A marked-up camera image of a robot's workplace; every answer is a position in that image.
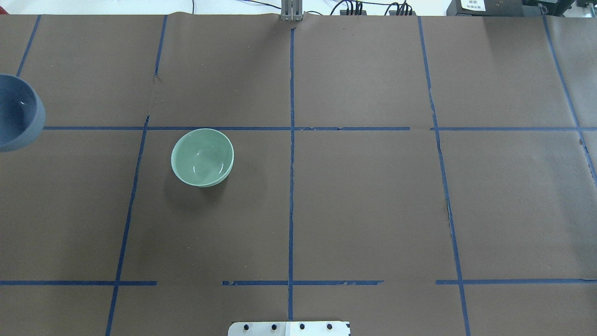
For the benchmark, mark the black orange adapter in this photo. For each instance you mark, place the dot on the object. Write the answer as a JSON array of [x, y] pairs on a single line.
[[353, 8], [400, 9]]

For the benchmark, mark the blue bowl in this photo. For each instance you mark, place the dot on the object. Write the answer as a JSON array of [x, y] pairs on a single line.
[[22, 114]]

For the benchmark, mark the black desktop box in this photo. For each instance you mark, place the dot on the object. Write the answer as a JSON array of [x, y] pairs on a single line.
[[488, 8]]

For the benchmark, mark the white pillar with base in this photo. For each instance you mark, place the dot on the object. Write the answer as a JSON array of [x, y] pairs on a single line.
[[290, 328]]

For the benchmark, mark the far black orange adapter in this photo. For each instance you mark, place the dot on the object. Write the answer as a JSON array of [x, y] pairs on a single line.
[[353, 8]]

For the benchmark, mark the near black orange adapter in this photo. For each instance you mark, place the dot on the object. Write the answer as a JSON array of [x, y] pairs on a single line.
[[400, 9]]

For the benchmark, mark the green bowl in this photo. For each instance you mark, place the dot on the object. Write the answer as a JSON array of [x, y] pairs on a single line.
[[203, 157]]

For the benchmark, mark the aluminium frame post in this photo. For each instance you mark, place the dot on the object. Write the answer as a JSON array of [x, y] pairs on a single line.
[[292, 10]]

